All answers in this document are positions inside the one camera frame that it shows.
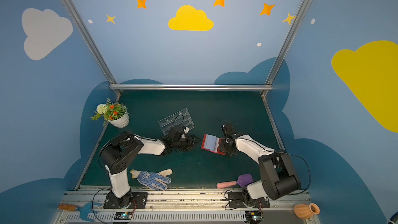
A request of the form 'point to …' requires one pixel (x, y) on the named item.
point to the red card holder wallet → (214, 143)
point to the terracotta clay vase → (306, 211)
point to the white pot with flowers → (116, 113)
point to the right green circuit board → (254, 215)
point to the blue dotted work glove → (157, 181)
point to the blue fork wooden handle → (86, 211)
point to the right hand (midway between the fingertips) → (226, 147)
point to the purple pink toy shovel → (243, 180)
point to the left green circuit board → (123, 215)
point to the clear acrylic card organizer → (181, 118)
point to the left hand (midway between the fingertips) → (202, 143)
